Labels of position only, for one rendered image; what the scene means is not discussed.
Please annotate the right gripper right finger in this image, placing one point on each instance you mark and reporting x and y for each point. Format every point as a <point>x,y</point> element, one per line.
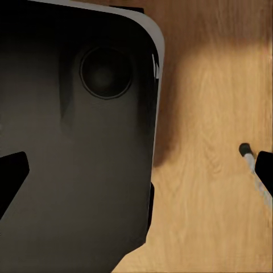
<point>264,169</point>

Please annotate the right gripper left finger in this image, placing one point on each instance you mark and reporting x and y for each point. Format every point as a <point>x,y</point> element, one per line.
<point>14,169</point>

